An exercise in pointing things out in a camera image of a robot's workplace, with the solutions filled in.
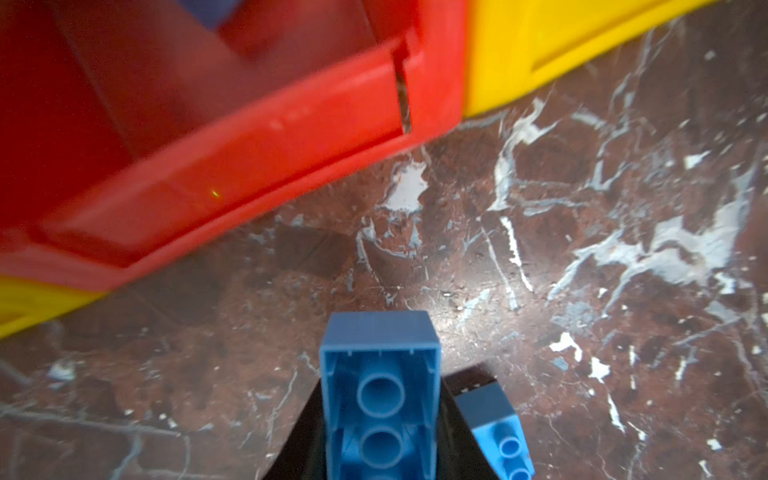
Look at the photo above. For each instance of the blue lego brick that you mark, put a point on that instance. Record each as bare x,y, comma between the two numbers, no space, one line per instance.
498,431
211,13
380,381

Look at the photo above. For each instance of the left yellow plastic bin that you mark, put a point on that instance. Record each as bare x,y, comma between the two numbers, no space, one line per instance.
25,303

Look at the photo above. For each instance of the red plastic bin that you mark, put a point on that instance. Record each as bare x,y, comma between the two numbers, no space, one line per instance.
131,134

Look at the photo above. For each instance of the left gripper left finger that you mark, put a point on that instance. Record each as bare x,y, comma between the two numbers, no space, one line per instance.
303,454

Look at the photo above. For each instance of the yellow plastic bin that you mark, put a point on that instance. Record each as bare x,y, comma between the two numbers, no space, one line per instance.
25,303
514,47

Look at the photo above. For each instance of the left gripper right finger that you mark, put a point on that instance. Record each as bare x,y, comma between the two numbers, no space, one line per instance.
459,456

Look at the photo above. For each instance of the right yellow plastic bin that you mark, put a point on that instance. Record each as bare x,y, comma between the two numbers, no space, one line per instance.
514,47

